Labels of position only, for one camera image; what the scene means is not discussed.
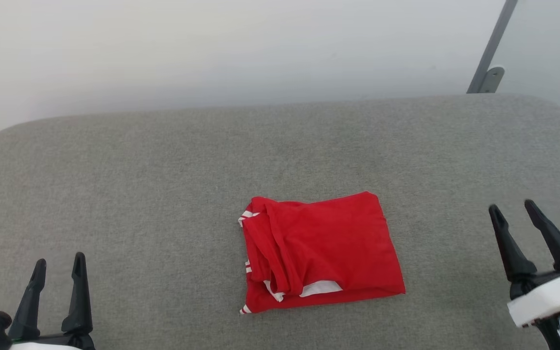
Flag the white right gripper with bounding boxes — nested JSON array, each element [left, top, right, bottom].
[[488, 199, 560, 350]]

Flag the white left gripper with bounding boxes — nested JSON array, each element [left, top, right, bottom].
[[7, 251, 97, 350]]

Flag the red shirt with white stripes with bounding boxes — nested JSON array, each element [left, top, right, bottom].
[[237, 191, 406, 315]]

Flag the grey fabric sofa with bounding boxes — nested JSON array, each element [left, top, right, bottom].
[[0, 93, 560, 350]]

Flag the grey metal pole bracket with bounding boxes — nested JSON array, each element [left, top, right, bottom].
[[478, 66, 506, 94]]

